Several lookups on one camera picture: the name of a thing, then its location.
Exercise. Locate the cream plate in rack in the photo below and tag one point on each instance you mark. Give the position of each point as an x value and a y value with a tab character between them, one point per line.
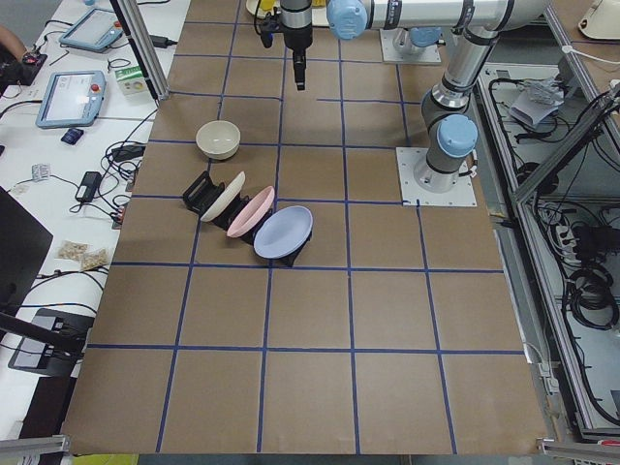
225	199

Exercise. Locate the pink plate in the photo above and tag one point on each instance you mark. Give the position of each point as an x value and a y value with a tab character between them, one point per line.
251	214

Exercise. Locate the beige bowl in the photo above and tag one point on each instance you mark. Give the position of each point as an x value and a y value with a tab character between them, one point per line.
218	140

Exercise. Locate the black monitor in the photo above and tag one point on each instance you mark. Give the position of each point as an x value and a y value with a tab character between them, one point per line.
24	245

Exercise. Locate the black power adapter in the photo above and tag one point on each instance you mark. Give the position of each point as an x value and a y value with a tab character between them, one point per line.
88	187

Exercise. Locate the aluminium frame post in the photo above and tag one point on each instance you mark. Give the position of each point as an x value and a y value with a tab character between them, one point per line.
134	28

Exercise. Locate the black dish rack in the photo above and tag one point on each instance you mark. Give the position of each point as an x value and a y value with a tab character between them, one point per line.
203	192

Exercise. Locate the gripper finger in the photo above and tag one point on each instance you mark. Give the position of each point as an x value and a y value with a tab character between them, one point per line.
302	70
296	64

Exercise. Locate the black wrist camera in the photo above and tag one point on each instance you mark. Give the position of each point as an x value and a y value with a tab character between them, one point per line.
269	26

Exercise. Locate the blue plate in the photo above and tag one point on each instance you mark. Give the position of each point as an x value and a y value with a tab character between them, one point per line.
284	232

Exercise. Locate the near teach pendant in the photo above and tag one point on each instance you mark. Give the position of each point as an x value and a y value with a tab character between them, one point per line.
72	99

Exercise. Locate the teach pendant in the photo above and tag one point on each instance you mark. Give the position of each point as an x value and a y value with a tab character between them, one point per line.
72	99
95	31

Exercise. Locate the green white box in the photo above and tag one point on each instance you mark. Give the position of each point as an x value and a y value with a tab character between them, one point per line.
130	80

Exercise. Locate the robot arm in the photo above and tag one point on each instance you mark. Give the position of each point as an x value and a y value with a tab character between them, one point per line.
452	134

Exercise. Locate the far teach pendant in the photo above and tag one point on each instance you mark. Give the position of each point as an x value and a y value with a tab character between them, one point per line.
95	31

